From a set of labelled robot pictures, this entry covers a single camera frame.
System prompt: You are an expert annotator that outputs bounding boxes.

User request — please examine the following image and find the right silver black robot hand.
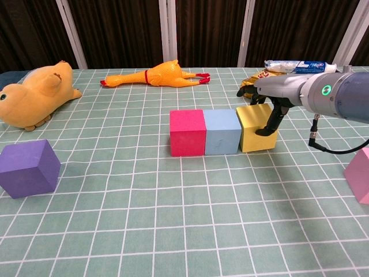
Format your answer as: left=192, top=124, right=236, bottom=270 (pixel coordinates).
left=236, top=73, right=308, bottom=138

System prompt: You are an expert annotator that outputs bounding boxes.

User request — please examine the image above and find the yellow foam cube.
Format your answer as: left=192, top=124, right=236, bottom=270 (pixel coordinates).
left=235, top=103, right=279, bottom=153

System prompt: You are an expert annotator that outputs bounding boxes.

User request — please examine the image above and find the light blue foam cube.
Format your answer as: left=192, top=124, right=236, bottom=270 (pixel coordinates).
left=204, top=108, right=242, bottom=156

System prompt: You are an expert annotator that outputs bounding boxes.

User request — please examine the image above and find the red foam cube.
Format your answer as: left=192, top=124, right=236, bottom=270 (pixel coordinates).
left=169, top=109, right=207, bottom=158

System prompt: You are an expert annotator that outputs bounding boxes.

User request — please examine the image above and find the pink foam cube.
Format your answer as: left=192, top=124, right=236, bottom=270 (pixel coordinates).
left=343, top=147, right=369, bottom=205

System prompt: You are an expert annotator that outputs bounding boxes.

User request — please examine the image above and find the white blue toothpaste tube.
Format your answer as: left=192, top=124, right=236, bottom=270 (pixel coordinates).
left=264, top=59, right=338, bottom=76

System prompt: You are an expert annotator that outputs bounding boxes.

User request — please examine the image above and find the gold snack packet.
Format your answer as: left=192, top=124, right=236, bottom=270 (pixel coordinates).
left=240, top=70, right=286, bottom=87

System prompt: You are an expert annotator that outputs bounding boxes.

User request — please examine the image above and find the dark pleated curtain panel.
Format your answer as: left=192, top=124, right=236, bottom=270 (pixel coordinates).
left=0, top=0, right=78, bottom=73
left=66, top=0, right=165, bottom=70
left=348, top=25, right=369, bottom=67
left=175, top=0, right=247, bottom=69
left=244, top=0, right=361, bottom=68

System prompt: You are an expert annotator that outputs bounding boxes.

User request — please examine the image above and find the yellow rubber chicken toy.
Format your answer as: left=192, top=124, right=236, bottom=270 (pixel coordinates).
left=100, top=59, right=211, bottom=88

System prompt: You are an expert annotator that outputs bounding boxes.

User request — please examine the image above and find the green checked tablecloth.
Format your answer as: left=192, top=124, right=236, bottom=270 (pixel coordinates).
left=0, top=66, right=369, bottom=277

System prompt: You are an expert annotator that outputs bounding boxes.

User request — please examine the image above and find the yellow plush animal toy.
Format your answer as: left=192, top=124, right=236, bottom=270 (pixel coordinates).
left=0, top=60, right=83, bottom=132

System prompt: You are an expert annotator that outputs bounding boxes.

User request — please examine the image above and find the purple foam cube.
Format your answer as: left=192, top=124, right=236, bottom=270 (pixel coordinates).
left=0, top=139, right=62, bottom=200

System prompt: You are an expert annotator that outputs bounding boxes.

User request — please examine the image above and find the dark blue table pad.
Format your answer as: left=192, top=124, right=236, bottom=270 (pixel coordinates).
left=0, top=70, right=29, bottom=90

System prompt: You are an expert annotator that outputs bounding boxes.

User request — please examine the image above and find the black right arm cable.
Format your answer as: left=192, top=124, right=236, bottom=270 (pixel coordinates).
left=308, top=114, right=369, bottom=155

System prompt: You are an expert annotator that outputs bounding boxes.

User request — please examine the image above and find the white partition post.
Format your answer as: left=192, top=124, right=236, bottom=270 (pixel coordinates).
left=238, top=0, right=256, bottom=69
left=159, top=0, right=178, bottom=68
left=334, top=0, right=369, bottom=67
left=55, top=0, right=88, bottom=70

